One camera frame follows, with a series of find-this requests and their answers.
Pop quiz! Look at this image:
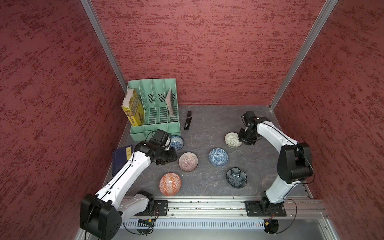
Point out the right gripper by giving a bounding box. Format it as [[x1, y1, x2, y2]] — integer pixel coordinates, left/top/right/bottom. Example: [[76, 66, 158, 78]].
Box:
[[237, 127, 259, 145]]

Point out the white green pattern bowl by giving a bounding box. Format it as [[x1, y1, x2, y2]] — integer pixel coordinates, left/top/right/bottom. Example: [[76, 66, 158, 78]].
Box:
[[225, 132, 242, 148]]

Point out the pink striped bowl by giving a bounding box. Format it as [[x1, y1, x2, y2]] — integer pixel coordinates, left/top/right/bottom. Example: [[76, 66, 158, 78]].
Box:
[[179, 152, 199, 172]]

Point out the orange white pattern bowl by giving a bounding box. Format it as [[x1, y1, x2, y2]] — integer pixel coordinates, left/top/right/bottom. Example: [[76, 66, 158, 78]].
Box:
[[159, 173, 182, 197]]

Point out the dark flower-shaped bowl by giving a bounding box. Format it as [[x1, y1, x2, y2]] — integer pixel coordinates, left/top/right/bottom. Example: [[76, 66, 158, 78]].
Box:
[[226, 167, 247, 189]]

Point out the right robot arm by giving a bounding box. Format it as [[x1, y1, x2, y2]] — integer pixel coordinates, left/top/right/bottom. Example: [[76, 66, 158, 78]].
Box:
[[239, 111, 314, 214]]

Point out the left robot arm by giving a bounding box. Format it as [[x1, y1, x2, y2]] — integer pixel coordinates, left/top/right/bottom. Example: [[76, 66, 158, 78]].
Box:
[[80, 141, 178, 240]]

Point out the blue floral rimmed bowl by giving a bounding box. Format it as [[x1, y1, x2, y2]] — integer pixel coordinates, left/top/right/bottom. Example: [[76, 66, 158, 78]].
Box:
[[170, 135, 185, 151]]

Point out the blue swirl pattern bowl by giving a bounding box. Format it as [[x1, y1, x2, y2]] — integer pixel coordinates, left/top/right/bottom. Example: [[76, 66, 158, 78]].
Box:
[[209, 148, 229, 167]]

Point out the dark blue book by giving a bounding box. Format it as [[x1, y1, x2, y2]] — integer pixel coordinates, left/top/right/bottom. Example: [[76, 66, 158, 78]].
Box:
[[113, 145, 134, 176]]

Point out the black stapler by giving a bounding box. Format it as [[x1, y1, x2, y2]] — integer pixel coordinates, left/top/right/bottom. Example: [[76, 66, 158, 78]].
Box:
[[184, 111, 193, 131]]

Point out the yellow book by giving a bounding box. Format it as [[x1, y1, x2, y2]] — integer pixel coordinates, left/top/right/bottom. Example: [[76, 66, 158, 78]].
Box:
[[122, 89, 145, 127]]

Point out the green plastic desk organizer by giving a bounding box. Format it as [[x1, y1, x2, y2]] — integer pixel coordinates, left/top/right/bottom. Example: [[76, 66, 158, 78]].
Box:
[[128, 79, 181, 142]]

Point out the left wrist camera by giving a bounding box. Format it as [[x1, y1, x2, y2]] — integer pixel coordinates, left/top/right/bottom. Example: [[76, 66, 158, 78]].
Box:
[[149, 130, 172, 148]]

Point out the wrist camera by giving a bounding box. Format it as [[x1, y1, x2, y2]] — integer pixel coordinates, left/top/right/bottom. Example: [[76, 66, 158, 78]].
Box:
[[242, 111, 256, 127], [149, 130, 172, 148]]

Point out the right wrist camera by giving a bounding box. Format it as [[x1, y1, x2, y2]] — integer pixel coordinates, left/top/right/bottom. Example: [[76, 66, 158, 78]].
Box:
[[242, 111, 256, 127]]

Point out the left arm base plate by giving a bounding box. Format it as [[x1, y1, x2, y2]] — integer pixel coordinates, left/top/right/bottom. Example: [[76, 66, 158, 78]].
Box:
[[136, 200, 169, 217]]

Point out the aluminium mounting rail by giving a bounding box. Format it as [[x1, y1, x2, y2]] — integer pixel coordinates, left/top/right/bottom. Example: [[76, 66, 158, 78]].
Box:
[[155, 196, 330, 219]]

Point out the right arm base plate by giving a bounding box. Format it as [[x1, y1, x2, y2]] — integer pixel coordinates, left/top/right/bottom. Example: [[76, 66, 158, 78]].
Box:
[[245, 200, 287, 217]]

